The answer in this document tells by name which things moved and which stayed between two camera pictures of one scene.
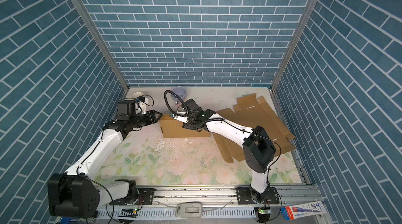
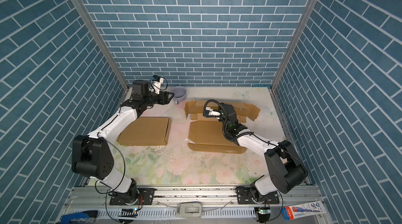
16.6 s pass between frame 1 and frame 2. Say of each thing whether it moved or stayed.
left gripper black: moved
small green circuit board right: stayed
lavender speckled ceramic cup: stayed
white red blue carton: stayed
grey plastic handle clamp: stayed
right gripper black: moved
